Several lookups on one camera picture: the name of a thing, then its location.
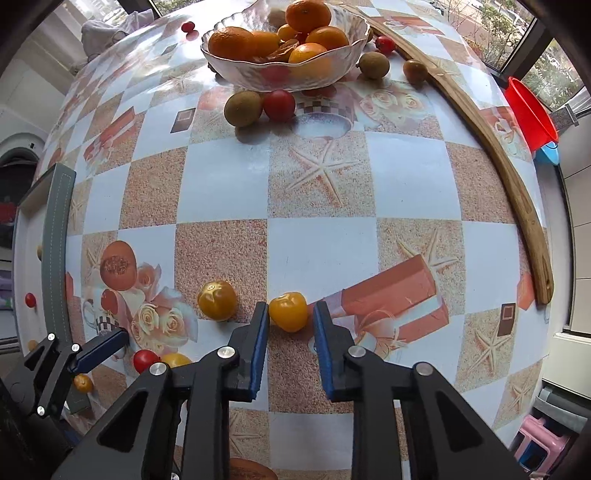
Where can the pink plastic stool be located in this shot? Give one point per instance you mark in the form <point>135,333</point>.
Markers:
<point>538,445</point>

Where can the grey cloth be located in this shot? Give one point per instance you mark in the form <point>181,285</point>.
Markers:
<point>108,27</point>

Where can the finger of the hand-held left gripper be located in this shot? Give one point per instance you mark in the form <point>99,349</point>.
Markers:
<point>102,349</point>

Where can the blue plastic basin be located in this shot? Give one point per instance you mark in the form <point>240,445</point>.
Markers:
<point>548,155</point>

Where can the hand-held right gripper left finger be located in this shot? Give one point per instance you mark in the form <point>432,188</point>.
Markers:
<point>261,350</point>

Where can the red cherry tomato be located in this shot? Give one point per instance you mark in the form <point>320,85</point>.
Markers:
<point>188,26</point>
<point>30,300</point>
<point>385,44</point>
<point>145,361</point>

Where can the clear glass bowl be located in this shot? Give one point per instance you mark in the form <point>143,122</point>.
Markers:
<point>277,78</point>

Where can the yellow tomato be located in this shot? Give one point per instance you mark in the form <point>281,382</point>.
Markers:
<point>176,360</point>
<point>288,311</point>
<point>217,300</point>

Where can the kiwi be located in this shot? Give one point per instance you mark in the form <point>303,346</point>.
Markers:
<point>374,64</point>
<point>414,71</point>
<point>243,108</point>

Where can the small tangerine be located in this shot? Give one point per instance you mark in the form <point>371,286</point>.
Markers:
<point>287,32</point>

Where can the washing machine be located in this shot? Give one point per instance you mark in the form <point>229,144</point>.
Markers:
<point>14,157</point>

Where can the red plastic bucket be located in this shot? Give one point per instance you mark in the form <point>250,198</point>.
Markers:
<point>531,113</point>

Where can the printed checkered tablecloth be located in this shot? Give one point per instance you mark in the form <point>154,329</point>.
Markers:
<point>221,184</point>

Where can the small orange cherry tomato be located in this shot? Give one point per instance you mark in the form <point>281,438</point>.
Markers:
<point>83,383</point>

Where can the orange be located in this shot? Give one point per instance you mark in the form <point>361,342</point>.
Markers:
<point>328,38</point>
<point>308,16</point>
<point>230,42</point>
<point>308,55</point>
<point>267,44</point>

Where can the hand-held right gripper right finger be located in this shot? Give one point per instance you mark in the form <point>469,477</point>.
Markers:
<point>323,355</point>

